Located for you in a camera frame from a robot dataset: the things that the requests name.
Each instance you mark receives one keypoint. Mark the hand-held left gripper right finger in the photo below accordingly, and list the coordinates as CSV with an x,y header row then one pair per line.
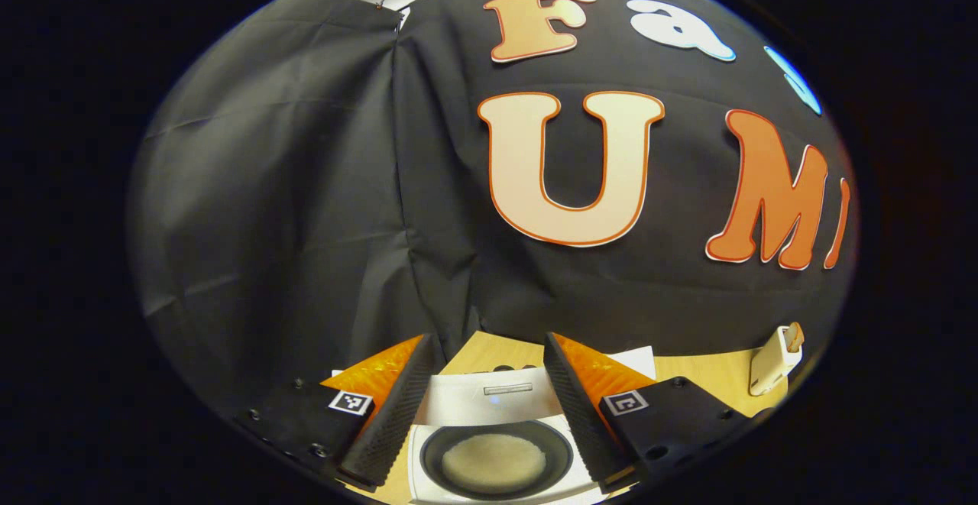
x,y
581,413

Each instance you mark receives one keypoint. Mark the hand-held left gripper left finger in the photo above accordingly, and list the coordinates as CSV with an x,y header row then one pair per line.
x,y
401,413

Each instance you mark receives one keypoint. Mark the white rice cooker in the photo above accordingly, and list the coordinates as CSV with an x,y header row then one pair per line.
x,y
489,402

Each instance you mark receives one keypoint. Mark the white toaster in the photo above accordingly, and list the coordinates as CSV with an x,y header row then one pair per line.
x,y
770,364

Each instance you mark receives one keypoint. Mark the brown toast slice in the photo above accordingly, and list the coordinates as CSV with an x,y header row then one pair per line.
x,y
796,335

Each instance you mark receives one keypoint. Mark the black backdrop cloth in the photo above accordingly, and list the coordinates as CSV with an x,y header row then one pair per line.
x,y
306,184

